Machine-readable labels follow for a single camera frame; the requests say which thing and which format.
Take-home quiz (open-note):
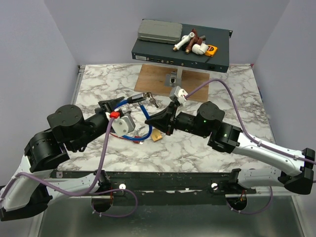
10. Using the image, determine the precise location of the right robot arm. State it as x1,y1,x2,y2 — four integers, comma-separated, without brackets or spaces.
145,102,316,195

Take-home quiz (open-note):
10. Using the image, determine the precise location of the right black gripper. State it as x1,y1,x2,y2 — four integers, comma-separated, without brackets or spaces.
146,101,209,138

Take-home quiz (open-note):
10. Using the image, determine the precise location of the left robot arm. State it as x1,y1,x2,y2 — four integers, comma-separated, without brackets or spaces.
0,97,123,221

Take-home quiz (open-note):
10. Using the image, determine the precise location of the black mounting base plate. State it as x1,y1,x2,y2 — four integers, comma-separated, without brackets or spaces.
49,170,257,207

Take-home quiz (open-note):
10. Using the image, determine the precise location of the yellow tape measure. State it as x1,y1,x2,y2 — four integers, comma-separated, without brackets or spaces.
204,44,218,57

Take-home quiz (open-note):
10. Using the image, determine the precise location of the blue cable lock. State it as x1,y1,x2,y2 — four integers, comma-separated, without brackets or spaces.
115,93,153,143

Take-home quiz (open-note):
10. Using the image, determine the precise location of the red cable padlock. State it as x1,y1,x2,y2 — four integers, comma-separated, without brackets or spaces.
110,133,144,144

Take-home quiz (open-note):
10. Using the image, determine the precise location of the brown pipe fitting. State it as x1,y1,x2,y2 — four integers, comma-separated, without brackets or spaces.
185,29,203,54

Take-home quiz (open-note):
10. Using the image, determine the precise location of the white pvc elbow fitting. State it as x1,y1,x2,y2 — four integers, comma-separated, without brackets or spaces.
192,43,209,55

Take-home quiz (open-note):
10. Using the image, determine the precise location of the silver key set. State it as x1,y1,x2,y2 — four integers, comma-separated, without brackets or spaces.
145,92,159,108

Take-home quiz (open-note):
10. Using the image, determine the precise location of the grey plastic tool case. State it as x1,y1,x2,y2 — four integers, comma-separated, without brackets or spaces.
138,19,183,44

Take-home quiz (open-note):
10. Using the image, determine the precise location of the metal bracket with lock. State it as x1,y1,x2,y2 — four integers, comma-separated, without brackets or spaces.
164,71,182,87

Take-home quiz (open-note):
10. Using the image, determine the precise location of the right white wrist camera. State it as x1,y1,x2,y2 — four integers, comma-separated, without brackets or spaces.
169,86,188,106

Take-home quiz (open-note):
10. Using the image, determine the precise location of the white pvc pipe fitting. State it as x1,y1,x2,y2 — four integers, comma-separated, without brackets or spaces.
173,32,195,51

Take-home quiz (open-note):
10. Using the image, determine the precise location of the brass padlock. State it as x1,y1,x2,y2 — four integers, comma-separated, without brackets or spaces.
134,125,163,143

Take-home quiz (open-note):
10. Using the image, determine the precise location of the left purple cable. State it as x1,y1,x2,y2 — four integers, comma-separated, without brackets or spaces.
0,117,139,218

